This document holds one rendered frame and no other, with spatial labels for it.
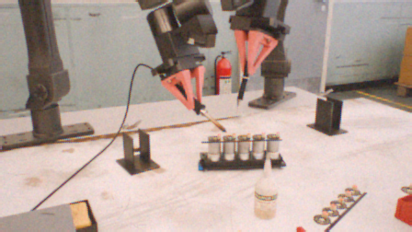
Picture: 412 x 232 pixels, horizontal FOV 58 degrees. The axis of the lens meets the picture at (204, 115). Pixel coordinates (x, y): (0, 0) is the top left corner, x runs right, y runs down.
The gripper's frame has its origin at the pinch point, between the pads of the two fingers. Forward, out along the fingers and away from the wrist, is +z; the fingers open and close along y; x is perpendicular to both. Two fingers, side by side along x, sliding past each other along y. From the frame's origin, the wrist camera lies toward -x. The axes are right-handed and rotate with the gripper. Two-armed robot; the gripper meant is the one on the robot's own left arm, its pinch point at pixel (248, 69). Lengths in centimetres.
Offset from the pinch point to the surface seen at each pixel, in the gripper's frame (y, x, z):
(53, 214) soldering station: 8.4, -36.9, 21.2
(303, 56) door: -165, 290, -44
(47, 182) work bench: -17.7, -25.7, 27.7
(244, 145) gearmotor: 3.1, 0.2, 14.0
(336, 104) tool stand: 3.9, 31.2, 2.3
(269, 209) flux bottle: 16.5, -8.1, 20.0
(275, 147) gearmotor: 6.9, 4.7, 13.1
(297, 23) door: -169, 271, -73
